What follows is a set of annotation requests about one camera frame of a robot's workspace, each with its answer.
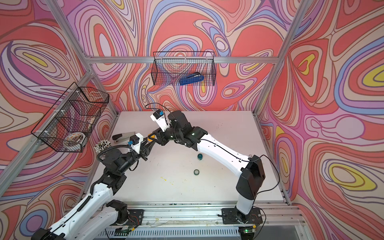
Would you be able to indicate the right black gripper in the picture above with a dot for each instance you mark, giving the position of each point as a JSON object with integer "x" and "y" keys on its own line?
{"x": 159, "y": 135}

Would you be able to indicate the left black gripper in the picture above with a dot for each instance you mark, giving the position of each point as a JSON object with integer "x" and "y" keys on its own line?
{"x": 144, "y": 151}

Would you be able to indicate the orange paint jar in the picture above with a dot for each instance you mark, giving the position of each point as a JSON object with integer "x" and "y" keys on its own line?
{"x": 149, "y": 140}

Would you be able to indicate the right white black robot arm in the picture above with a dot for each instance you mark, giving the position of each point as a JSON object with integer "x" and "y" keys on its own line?
{"x": 249, "y": 170}

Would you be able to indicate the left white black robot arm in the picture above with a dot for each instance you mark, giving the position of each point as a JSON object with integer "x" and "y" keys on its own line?
{"x": 99, "y": 210}

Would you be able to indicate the teal paint jar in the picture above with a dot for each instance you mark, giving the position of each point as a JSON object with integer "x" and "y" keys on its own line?
{"x": 199, "y": 156}

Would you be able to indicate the grey stapler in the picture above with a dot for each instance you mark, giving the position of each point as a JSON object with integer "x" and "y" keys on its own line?
{"x": 121, "y": 136}

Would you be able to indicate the cup of pencils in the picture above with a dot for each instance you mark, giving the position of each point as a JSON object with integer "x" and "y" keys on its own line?
{"x": 102, "y": 146}

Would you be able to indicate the blue stapler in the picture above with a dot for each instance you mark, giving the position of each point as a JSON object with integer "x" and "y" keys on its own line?
{"x": 191, "y": 79}

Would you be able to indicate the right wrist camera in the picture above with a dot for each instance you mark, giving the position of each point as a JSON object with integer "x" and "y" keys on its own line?
{"x": 160, "y": 119}

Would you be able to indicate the back black wire basket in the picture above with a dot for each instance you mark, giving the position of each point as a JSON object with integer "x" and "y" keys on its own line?
{"x": 169, "y": 66}

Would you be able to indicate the black wire basket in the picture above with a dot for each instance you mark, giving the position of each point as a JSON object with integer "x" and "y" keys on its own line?
{"x": 169, "y": 66}
{"x": 78, "y": 109}

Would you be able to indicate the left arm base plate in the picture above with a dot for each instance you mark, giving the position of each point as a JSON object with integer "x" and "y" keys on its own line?
{"x": 131, "y": 217}

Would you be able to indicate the left black wire basket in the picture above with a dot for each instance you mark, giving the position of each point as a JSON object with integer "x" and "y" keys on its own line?
{"x": 78, "y": 109}

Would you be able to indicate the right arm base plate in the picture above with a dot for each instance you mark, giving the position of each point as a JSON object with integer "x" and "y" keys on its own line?
{"x": 231, "y": 216}

